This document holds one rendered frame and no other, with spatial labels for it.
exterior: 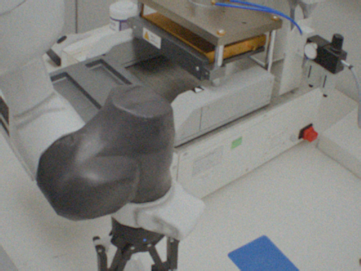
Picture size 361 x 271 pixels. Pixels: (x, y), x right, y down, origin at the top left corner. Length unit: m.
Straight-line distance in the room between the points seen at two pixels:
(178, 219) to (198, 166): 0.34
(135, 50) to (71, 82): 0.20
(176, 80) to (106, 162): 0.55
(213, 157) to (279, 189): 0.21
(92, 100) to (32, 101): 0.32
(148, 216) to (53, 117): 0.17
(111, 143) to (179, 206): 0.15
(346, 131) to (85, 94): 0.67
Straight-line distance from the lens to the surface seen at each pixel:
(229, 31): 0.88
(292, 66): 1.04
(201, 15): 0.93
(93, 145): 0.53
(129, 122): 0.53
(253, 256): 0.95
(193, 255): 0.94
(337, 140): 1.21
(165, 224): 0.61
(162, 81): 1.05
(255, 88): 0.95
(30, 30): 0.39
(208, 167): 0.97
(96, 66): 1.00
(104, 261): 0.74
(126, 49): 1.07
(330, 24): 1.48
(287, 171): 1.15
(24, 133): 0.59
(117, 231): 0.68
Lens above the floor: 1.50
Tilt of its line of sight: 39 degrees down
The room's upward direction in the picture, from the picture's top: 5 degrees clockwise
